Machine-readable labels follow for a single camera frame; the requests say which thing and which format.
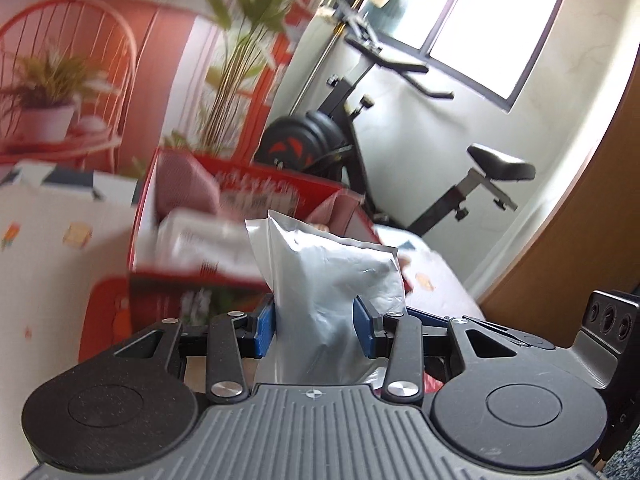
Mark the pink soft cloth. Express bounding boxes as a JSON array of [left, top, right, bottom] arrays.
[[152, 152, 224, 223]]

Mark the printed room scene backdrop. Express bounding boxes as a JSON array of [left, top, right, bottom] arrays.
[[0, 0, 342, 182]]

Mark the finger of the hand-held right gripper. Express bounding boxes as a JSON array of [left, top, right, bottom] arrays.
[[406, 306, 557, 350]]

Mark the silver plastic bag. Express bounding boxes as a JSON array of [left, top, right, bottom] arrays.
[[245, 209, 407, 387]]

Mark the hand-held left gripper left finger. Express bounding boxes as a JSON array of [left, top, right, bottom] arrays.
[[112, 294, 277, 405]]

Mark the red cardboard box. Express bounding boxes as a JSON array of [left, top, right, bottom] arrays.
[[80, 147, 441, 396]]

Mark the white printed tablecloth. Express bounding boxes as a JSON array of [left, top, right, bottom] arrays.
[[0, 162, 487, 461]]

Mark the black exercise bike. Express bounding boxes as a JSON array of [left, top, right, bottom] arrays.
[[252, 2, 537, 237]]

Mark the brown wooden panel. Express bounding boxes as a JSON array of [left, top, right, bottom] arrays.
[[479, 105, 640, 352]]

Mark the dark framed sliding window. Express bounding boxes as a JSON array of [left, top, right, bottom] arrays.
[[390, 0, 577, 114]]

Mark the white packet with red print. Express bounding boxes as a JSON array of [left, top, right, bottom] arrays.
[[155, 210, 266, 277]]

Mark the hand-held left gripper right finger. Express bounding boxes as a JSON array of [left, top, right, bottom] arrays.
[[351, 296, 523, 405]]

